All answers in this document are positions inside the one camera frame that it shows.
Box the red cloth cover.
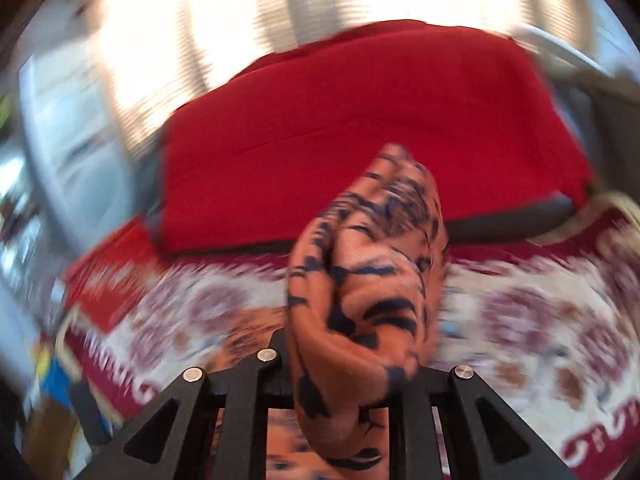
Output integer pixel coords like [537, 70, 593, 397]
[157, 19, 596, 256]

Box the cream rose plush blanket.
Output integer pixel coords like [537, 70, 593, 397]
[60, 200, 640, 480]

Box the red printed pillow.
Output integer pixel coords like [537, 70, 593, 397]
[62, 217, 168, 333]

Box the dark grey sofa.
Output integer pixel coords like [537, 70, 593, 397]
[150, 192, 576, 261]

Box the orange floral garment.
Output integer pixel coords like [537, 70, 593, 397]
[215, 142, 448, 480]

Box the grey cushion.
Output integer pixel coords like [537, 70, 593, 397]
[20, 55, 166, 241]

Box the blue yellow object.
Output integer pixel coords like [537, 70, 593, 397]
[35, 345, 116, 441]

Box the white window curtain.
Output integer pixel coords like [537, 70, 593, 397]
[95, 0, 616, 126]

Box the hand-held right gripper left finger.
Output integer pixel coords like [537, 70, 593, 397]
[75, 331, 297, 480]

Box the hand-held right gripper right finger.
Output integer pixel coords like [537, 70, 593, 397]
[389, 365, 577, 480]

